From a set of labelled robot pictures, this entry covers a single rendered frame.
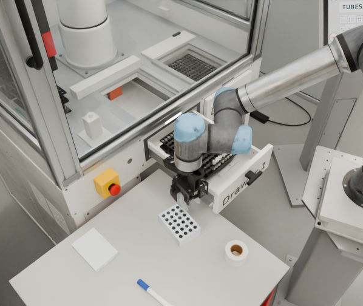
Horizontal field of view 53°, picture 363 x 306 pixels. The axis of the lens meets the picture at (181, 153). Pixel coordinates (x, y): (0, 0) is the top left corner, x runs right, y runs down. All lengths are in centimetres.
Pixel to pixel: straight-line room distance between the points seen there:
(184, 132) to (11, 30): 42
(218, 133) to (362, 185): 59
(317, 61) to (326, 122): 127
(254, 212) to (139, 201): 107
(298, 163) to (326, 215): 126
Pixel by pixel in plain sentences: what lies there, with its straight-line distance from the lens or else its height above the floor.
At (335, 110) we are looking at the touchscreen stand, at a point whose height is 55.
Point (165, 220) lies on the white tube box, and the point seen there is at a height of 79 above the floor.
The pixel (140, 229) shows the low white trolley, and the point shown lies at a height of 76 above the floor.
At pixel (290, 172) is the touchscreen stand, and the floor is 4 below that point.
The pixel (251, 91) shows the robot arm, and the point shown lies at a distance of 97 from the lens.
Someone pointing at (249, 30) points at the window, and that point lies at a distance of 153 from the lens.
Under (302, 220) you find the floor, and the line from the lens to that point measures 227.
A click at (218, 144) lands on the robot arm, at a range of 89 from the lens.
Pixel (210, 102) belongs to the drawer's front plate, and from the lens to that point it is 144.
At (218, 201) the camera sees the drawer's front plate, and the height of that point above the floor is 89.
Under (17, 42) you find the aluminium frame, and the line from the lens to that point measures 85.
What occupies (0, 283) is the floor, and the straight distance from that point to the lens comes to 218.
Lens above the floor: 180
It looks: 46 degrees down
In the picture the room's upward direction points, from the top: straight up
